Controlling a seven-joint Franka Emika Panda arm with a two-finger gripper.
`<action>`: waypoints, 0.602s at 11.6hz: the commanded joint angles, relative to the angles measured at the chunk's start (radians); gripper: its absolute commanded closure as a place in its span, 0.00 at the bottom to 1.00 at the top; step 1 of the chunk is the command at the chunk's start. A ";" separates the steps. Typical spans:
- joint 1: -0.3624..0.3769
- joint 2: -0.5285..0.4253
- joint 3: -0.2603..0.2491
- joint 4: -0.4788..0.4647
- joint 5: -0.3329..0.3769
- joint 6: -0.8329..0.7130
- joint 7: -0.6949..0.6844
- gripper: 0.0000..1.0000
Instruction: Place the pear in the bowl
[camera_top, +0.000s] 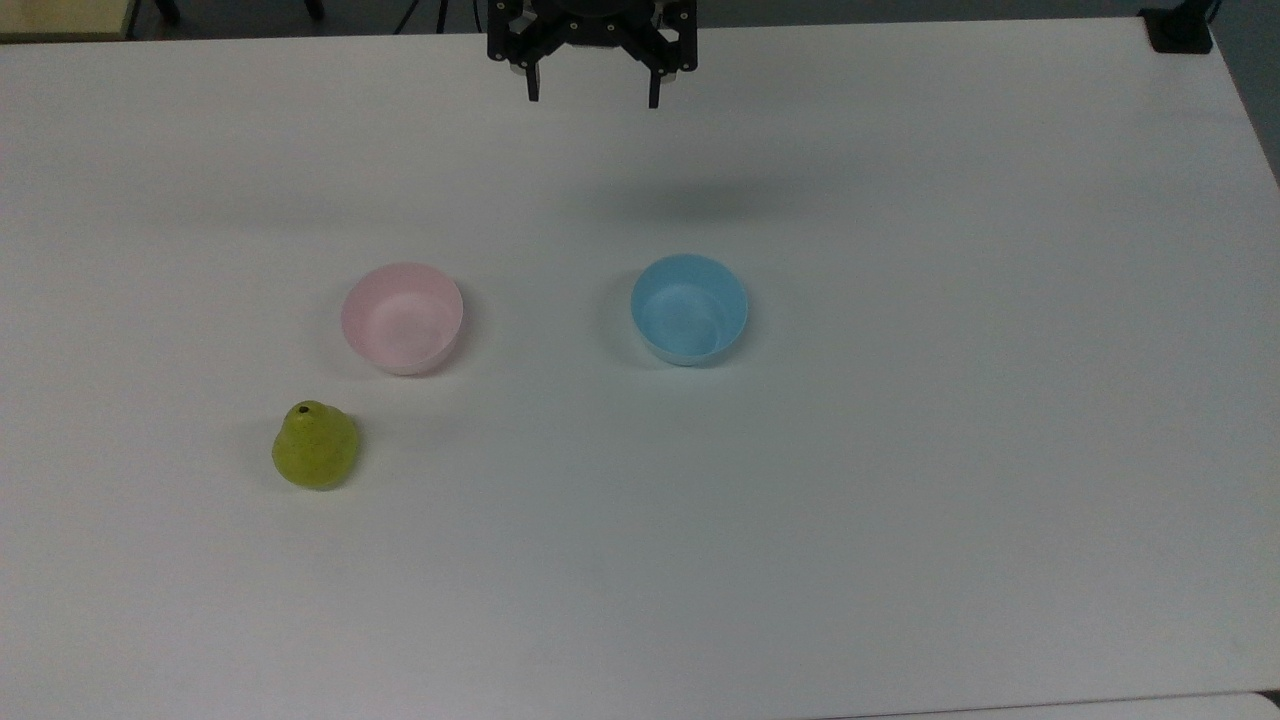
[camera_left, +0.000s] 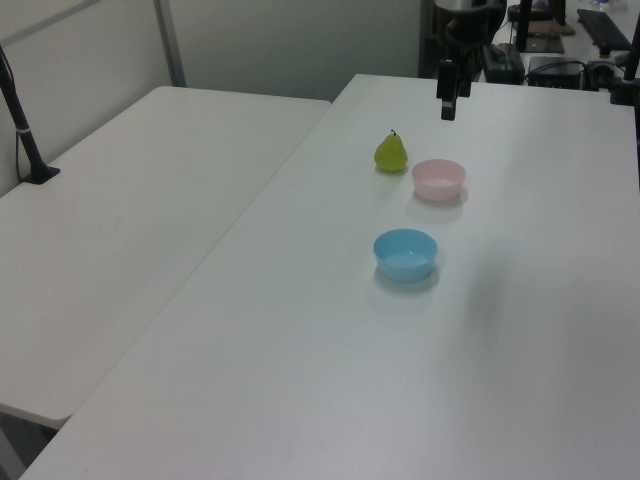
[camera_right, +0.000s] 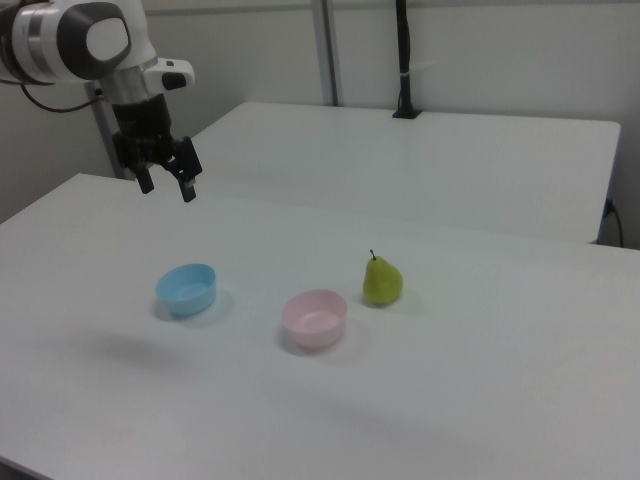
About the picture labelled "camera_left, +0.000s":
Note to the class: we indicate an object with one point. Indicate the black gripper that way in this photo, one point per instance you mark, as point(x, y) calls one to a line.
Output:
point(467, 32)

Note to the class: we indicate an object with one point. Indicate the green pear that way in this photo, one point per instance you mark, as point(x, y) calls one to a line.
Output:
point(391, 156)

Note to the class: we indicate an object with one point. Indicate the pink plastic bowl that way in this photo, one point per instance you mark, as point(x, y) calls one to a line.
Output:
point(438, 179)

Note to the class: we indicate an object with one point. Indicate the blue plastic bowl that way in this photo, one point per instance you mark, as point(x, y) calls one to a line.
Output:
point(405, 255)

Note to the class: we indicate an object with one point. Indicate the black device with green part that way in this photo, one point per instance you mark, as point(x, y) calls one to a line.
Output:
point(502, 62)

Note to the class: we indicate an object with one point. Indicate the black monitor stand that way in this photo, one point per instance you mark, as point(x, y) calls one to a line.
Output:
point(537, 42)

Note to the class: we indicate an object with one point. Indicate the black electronics box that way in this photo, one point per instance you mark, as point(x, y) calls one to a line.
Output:
point(555, 72)

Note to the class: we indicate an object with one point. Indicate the black keyboard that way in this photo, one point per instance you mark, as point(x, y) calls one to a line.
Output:
point(604, 27)

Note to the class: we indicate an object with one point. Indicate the black clamp stand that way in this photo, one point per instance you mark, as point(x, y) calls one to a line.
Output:
point(627, 60)

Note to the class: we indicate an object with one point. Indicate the grey partition frame post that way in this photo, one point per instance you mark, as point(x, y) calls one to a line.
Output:
point(170, 40)

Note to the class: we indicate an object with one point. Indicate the black camera stand pole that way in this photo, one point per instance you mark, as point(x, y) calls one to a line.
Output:
point(17, 120)

